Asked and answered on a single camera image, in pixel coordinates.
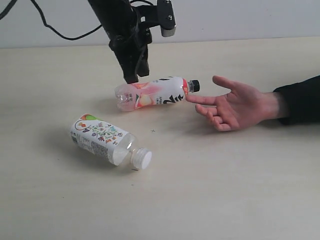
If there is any person's open bare hand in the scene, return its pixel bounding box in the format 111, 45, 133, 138
186, 75, 289, 132

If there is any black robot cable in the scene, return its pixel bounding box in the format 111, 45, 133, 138
0, 0, 103, 41

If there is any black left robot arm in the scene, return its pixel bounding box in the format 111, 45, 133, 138
89, 0, 160, 84

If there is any floral label bottle white cap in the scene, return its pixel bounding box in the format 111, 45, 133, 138
70, 114, 152, 170

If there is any black sleeved forearm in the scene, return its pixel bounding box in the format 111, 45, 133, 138
274, 76, 320, 126

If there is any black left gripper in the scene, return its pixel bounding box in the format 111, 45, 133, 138
101, 4, 159, 83

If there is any pink peach bottle black cap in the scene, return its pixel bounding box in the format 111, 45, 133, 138
114, 76, 200, 112

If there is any black wrist camera silver lens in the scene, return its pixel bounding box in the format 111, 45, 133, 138
157, 0, 176, 38

